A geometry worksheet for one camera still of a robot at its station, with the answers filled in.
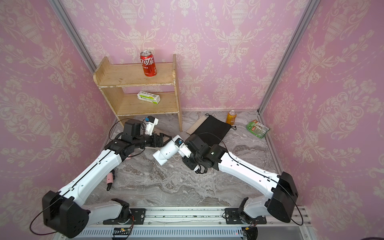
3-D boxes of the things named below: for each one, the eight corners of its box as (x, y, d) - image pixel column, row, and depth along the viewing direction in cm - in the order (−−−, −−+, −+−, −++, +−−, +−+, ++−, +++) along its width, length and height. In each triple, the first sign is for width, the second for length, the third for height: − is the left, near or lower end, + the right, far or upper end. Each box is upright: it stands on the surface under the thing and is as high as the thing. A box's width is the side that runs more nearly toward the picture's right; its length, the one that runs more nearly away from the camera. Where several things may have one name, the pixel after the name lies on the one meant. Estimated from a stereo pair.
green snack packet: (261, 139, 106) (262, 136, 104) (244, 128, 113) (245, 125, 110) (268, 131, 111) (270, 128, 109) (252, 120, 117) (253, 118, 115)
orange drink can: (226, 125, 113) (228, 116, 105) (225, 119, 117) (227, 109, 109) (234, 125, 113) (237, 116, 105) (233, 119, 117) (235, 109, 109)
